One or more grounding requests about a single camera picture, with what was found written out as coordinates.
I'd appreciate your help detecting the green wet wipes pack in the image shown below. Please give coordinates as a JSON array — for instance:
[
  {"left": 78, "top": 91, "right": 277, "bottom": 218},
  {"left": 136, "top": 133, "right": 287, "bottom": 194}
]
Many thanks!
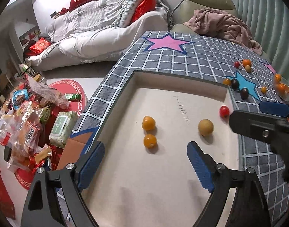
[{"left": 49, "top": 111, "right": 78, "bottom": 149}]

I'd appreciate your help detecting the teal pleated curtain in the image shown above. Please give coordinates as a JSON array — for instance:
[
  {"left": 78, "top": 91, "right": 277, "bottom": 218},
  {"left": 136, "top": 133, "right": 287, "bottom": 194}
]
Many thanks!
[{"left": 237, "top": 0, "right": 289, "bottom": 83}]

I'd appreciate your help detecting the red cushion at sofa end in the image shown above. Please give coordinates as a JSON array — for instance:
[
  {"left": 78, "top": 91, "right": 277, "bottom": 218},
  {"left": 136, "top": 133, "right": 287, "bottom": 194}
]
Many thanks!
[{"left": 24, "top": 37, "right": 52, "bottom": 56}]

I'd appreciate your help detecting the olive green armchair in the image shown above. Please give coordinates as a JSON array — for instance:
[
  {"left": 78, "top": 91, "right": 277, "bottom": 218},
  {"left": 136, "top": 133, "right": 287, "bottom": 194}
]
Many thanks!
[{"left": 170, "top": 0, "right": 270, "bottom": 61}]

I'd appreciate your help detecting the pink crumpled blanket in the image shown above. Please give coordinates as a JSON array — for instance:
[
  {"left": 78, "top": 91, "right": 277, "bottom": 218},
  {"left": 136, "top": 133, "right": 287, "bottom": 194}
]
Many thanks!
[{"left": 183, "top": 8, "right": 262, "bottom": 55}]

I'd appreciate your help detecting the tan longan fruit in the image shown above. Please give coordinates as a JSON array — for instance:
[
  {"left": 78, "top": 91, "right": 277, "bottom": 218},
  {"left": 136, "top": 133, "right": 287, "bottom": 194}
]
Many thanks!
[{"left": 198, "top": 119, "right": 214, "bottom": 136}]

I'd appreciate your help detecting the white covered sofa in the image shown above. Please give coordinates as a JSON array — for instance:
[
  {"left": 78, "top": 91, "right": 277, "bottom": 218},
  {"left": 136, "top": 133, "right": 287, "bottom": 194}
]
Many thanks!
[{"left": 24, "top": 0, "right": 170, "bottom": 72}]

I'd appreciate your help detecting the yellow tomato right of star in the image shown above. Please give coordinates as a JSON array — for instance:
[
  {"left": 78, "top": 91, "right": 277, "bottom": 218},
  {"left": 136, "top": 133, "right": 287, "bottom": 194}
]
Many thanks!
[{"left": 261, "top": 86, "right": 267, "bottom": 94}]

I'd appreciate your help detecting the far red cherry tomato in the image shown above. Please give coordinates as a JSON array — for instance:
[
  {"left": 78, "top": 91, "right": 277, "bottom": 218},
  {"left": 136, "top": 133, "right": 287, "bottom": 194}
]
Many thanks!
[{"left": 234, "top": 61, "right": 240, "bottom": 68}]

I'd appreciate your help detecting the orange tomato by plums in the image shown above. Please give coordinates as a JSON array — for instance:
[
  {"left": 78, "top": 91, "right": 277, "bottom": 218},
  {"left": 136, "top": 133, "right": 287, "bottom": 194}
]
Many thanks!
[{"left": 223, "top": 79, "right": 232, "bottom": 86}]

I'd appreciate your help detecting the far tan longan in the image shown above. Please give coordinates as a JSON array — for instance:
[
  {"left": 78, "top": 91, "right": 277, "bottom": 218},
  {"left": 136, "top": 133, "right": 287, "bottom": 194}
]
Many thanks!
[{"left": 244, "top": 65, "right": 251, "bottom": 73}]

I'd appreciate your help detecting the red pillow on sofa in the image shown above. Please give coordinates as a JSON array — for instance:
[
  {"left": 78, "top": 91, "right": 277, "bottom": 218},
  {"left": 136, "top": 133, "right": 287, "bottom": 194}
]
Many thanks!
[{"left": 130, "top": 0, "right": 156, "bottom": 24}]

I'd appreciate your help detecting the yellow tomato in tray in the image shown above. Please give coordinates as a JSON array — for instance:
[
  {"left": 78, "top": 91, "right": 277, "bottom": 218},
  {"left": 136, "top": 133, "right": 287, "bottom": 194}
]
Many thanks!
[{"left": 142, "top": 116, "right": 156, "bottom": 131}]

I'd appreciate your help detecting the red round floor mat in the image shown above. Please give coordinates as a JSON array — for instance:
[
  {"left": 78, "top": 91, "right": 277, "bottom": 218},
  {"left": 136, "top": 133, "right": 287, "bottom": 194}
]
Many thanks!
[{"left": 14, "top": 79, "right": 88, "bottom": 190}]

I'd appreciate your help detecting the green bottle on floor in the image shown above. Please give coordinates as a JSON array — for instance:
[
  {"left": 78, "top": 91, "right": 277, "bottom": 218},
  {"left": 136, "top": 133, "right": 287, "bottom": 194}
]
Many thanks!
[{"left": 65, "top": 93, "right": 82, "bottom": 101}]

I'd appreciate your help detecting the clear glass fruit bowl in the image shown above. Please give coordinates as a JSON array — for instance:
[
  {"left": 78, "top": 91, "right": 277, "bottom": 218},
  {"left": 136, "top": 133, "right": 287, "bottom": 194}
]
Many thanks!
[{"left": 273, "top": 74, "right": 289, "bottom": 101}]

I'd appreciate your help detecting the dark green white tray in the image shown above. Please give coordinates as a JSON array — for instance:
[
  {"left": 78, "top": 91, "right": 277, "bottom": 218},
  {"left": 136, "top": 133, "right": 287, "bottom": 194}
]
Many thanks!
[{"left": 83, "top": 71, "right": 239, "bottom": 226}]

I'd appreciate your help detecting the yellow cherry tomato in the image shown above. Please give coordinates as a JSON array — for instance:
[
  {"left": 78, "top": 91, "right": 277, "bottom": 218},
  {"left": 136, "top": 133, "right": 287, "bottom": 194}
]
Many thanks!
[{"left": 143, "top": 134, "right": 157, "bottom": 149}]

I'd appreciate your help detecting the dark plum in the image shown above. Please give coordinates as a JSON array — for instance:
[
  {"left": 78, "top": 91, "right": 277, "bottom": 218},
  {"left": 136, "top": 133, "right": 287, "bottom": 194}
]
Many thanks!
[
  {"left": 240, "top": 88, "right": 249, "bottom": 100},
  {"left": 231, "top": 79, "right": 240, "bottom": 90}
]

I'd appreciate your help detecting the dark plum behind star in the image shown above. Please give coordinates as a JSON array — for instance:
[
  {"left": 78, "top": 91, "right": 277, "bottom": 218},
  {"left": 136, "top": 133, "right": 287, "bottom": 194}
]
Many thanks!
[{"left": 231, "top": 79, "right": 240, "bottom": 90}]

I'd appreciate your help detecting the far orange tangerine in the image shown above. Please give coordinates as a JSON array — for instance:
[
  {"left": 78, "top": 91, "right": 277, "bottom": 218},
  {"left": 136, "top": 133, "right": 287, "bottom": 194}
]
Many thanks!
[{"left": 242, "top": 59, "right": 252, "bottom": 68}]

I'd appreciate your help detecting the pile of snack bags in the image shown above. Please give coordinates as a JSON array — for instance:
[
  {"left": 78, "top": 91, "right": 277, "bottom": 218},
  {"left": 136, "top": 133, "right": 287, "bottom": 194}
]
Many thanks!
[{"left": 0, "top": 70, "right": 70, "bottom": 171}]

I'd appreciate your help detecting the large red cherry tomato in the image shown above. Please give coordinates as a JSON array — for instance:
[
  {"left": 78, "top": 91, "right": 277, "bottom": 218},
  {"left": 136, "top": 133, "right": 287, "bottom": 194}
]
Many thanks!
[{"left": 219, "top": 105, "right": 230, "bottom": 118}]

